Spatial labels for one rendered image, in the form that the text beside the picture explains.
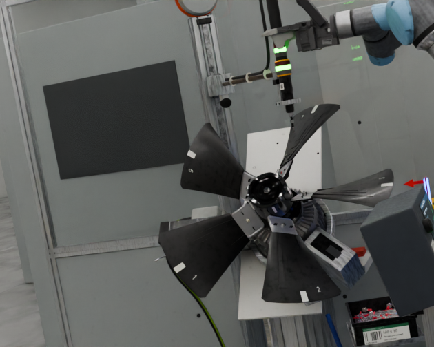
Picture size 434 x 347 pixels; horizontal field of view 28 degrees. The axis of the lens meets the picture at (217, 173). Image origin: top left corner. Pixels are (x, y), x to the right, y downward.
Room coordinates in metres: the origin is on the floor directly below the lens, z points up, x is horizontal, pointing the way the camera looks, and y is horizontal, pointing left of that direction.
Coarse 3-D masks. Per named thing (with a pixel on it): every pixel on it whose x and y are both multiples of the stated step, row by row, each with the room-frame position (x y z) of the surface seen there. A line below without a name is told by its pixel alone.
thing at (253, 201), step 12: (252, 180) 2.51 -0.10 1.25; (264, 180) 2.49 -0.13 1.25; (276, 180) 2.49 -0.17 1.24; (252, 192) 2.49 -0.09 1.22; (264, 192) 2.47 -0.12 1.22; (276, 192) 2.46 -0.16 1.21; (288, 192) 2.46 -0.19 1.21; (252, 204) 2.47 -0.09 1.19; (264, 204) 2.44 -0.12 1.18; (276, 204) 2.44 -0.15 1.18; (288, 204) 2.47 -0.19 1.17; (300, 204) 2.53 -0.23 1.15; (264, 216) 2.49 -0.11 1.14; (276, 216) 2.48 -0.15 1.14; (288, 216) 2.52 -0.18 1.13; (264, 228) 2.53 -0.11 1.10
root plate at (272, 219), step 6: (270, 216) 2.46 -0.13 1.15; (270, 222) 2.44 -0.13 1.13; (276, 222) 2.45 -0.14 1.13; (282, 222) 2.47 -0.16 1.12; (288, 222) 2.48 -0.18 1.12; (276, 228) 2.44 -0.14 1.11; (282, 228) 2.45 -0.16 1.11; (288, 228) 2.46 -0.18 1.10; (294, 228) 2.47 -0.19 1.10; (294, 234) 2.45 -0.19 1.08
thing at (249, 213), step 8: (240, 208) 2.50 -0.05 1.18; (248, 208) 2.51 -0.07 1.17; (232, 216) 2.50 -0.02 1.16; (240, 216) 2.51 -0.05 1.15; (248, 216) 2.51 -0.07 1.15; (256, 216) 2.51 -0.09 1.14; (240, 224) 2.51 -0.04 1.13; (248, 224) 2.51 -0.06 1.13; (256, 224) 2.51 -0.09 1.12; (248, 232) 2.51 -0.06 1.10; (256, 232) 2.51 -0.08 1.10
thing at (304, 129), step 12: (312, 108) 2.69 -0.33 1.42; (324, 108) 2.62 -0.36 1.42; (336, 108) 2.58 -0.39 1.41; (300, 120) 2.70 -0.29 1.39; (312, 120) 2.62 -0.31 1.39; (324, 120) 2.56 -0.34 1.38; (300, 132) 2.62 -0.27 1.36; (312, 132) 2.56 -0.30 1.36; (288, 144) 2.68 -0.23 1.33; (300, 144) 2.56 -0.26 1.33; (288, 156) 2.59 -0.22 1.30
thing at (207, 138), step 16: (208, 128) 2.70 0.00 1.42; (192, 144) 2.72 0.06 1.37; (208, 144) 2.68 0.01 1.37; (224, 144) 2.64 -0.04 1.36; (192, 160) 2.71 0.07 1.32; (208, 160) 2.67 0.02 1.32; (224, 160) 2.63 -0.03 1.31; (192, 176) 2.71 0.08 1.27; (208, 176) 2.67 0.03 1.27; (224, 176) 2.63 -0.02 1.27; (240, 176) 2.58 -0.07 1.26; (208, 192) 2.68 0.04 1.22; (224, 192) 2.64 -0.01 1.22
